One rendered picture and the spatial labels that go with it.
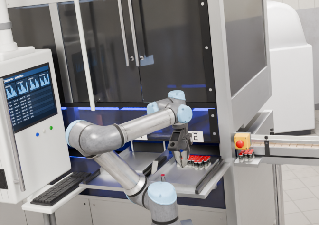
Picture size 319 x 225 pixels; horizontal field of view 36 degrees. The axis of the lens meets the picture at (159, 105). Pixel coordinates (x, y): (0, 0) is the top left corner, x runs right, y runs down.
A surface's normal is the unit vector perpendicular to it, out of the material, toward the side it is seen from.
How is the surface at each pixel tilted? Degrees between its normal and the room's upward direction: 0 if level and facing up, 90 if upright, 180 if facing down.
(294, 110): 90
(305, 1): 90
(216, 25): 90
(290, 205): 0
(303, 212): 0
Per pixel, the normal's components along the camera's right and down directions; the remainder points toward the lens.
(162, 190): -0.04, -0.94
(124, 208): -0.41, 0.28
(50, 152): 0.89, 0.01
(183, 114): 0.61, 0.13
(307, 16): 0.09, 0.24
